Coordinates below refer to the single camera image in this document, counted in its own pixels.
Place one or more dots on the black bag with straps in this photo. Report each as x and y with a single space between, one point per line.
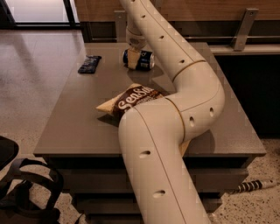
15 204

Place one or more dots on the brown white chips bag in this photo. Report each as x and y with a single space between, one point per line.
128 100

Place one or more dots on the grey drawer cabinet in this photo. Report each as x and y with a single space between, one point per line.
82 143

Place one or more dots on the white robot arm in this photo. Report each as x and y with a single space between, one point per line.
161 183

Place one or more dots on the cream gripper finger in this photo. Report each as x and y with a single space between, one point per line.
133 57

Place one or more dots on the black chair seat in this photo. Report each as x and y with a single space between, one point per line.
8 151

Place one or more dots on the dark blue snack bar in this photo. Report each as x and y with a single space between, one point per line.
89 65

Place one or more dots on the blue pepsi can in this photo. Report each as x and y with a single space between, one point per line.
145 62

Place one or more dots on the right metal bracket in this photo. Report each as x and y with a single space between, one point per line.
240 38

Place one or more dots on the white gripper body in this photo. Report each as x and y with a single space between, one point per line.
136 40

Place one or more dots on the left metal bracket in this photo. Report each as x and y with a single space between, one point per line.
120 25

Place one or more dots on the metal bracket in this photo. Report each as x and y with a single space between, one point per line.
240 38
120 25

